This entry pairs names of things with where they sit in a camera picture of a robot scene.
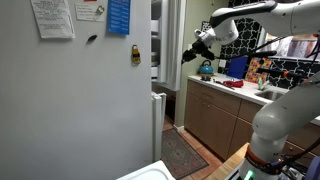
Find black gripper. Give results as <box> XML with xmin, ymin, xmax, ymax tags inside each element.
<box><xmin>181</xmin><ymin>40</ymin><xmax>217</xmax><ymax>65</ymax></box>

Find white refrigerator body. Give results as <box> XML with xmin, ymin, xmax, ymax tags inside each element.
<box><xmin>0</xmin><ymin>0</ymin><xmax>155</xmax><ymax>180</ymax></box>

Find blue kettle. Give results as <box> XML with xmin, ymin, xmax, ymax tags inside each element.
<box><xmin>198</xmin><ymin>59</ymin><xmax>215</xmax><ymax>76</ymax></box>

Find yellow bottle-shaped magnet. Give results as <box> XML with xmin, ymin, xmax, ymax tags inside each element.
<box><xmin>130</xmin><ymin>44</ymin><xmax>142</xmax><ymax>66</ymax></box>

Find blue cutting board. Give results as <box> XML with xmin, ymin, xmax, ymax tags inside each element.
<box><xmin>226</xmin><ymin>55</ymin><xmax>250</xmax><ymax>80</ymax></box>

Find red cloth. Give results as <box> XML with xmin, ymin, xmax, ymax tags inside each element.
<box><xmin>223</xmin><ymin>79</ymin><xmax>245</xmax><ymax>89</ymax></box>

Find wooden kitchen cabinets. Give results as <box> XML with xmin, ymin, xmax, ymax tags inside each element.
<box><xmin>183</xmin><ymin>79</ymin><xmax>320</xmax><ymax>168</ymax></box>

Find dark wooden furniture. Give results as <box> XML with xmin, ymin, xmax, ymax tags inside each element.
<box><xmin>187</xmin><ymin>73</ymin><xmax>320</xmax><ymax>127</ymax></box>

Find colorful patterned board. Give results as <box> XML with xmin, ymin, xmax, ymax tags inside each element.
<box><xmin>244</xmin><ymin>57</ymin><xmax>273</xmax><ymax>85</ymax></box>

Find green soap bottle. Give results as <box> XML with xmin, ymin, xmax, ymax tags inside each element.
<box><xmin>257</xmin><ymin>76</ymin><xmax>266</xmax><ymax>92</ymax></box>

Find blue paper card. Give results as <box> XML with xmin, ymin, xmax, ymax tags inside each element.
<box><xmin>106</xmin><ymin>0</ymin><xmax>132</xmax><ymax>36</ymax></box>

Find steel kitchen sink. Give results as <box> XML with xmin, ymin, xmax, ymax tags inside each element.
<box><xmin>254</xmin><ymin>89</ymin><xmax>285</xmax><ymax>102</ymax></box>

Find small black magnet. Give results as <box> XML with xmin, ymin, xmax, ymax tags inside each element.
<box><xmin>86</xmin><ymin>33</ymin><xmax>99</xmax><ymax>44</ymax></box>

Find patterned oriental rug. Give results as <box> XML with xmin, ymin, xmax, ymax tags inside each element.
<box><xmin>160</xmin><ymin>128</ymin><xmax>210</xmax><ymax>180</ymax></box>

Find small white paper note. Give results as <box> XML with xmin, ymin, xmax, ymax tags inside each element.
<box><xmin>74</xmin><ymin>2</ymin><xmax>106</xmax><ymax>23</ymax></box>

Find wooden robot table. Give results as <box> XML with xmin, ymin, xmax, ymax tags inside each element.
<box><xmin>203</xmin><ymin>142</ymin><xmax>252</xmax><ymax>180</ymax></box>

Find white electric stove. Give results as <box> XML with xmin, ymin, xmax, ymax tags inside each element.
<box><xmin>116</xmin><ymin>159</ymin><xmax>177</xmax><ymax>180</ymax></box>

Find large white paper note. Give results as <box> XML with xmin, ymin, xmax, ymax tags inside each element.
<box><xmin>30</xmin><ymin>0</ymin><xmax>76</xmax><ymax>40</ymax></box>

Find dark blue fabric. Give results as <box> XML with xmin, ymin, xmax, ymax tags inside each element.
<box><xmin>304</xmin><ymin>156</ymin><xmax>320</xmax><ymax>180</ymax></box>

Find black handled utensil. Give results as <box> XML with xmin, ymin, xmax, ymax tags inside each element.
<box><xmin>214</xmin><ymin>79</ymin><xmax>236</xmax><ymax>91</ymax></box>

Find white refrigerator door handle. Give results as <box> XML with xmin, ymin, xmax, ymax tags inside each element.
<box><xmin>158</xmin><ymin>92</ymin><xmax>168</xmax><ymax>162</ymax></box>

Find black stereo camera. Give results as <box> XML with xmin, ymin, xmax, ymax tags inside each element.
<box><xmin>225</xmin><ymin>49</ymin><xmax>278</xmax><ymax>62</ymax></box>

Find black camera stand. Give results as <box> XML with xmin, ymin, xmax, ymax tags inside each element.
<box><xmin>255</xmin><ymin>67</ymin><xmax>309</xmax><ymax>80</ymax></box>

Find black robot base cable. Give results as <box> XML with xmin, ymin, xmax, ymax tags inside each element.
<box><xmin>279</xmin><ymin>135</ymin><xmax>320</xmax><ymax>168</ymax></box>

